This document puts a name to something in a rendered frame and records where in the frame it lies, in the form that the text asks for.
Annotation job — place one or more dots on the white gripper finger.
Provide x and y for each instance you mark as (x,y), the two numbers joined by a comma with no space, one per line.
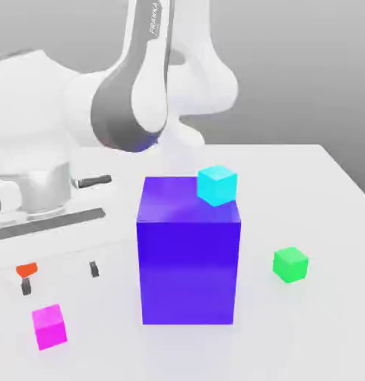
(26,286)
(94,269)

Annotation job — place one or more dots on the small cyan cube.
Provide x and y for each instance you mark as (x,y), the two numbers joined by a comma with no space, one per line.
(217,186)

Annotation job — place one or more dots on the small magenta cube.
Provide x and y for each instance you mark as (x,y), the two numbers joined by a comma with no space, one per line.
(49,327)

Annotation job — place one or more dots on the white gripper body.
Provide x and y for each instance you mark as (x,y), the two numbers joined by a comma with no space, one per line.
(51,238)

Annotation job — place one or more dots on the small green cube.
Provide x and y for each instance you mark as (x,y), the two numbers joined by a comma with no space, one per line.
(290,265)

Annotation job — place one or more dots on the large purple box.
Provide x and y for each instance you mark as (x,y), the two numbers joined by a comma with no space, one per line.
(188,268)

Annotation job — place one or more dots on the small red cube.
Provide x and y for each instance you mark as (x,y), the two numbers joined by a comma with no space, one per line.
(27,268)

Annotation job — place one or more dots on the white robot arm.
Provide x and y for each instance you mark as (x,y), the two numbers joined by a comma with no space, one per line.
(36,104)

